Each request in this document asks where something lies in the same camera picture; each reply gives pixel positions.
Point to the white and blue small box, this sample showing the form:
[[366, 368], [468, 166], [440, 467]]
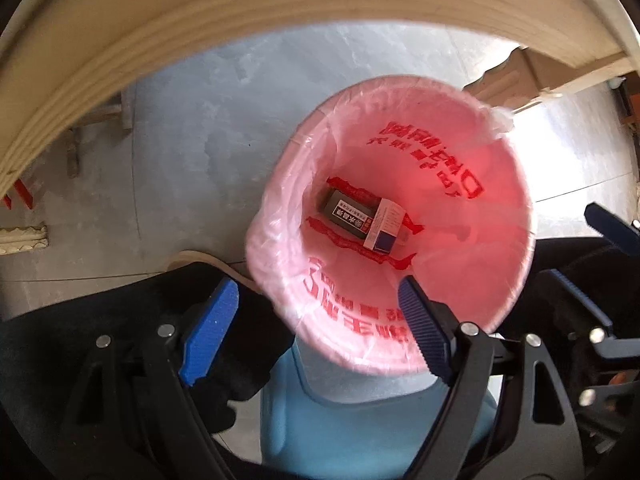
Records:
[[385, 225]]

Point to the pink plastic bin bag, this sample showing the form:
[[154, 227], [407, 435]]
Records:
[[450, 150]]

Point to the person's black pants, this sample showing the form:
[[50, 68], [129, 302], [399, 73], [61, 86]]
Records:
[[50, 320]]

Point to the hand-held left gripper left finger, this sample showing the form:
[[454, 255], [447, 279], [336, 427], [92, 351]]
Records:
[[210, 332]]

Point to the cream carved furniture foot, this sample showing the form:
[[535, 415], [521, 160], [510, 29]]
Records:
[[22, 240]]

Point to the beige curved furniture edge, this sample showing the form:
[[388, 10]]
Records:
[[210, 260]]

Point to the small wooden stool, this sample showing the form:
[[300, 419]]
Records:
[[122, 115]]

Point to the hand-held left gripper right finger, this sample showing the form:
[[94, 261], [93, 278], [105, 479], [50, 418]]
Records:
[[425, 332]]

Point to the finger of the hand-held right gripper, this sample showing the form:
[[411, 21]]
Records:
[[582, 305], [612, 225]]

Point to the cream table edge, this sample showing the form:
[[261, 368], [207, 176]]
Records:
[[250, 20]]

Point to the red metal bars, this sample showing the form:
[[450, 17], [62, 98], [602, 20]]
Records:
[[17, 195]]

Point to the blue plastic trash bin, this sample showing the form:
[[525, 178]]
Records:
[[350, 435]]

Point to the dark grey small box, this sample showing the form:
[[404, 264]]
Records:
[[345, 207]]

